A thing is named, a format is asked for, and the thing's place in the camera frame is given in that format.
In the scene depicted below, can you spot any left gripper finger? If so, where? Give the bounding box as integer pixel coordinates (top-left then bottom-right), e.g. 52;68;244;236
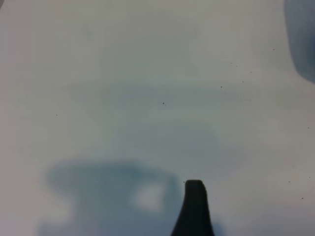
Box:
169;179;216;236

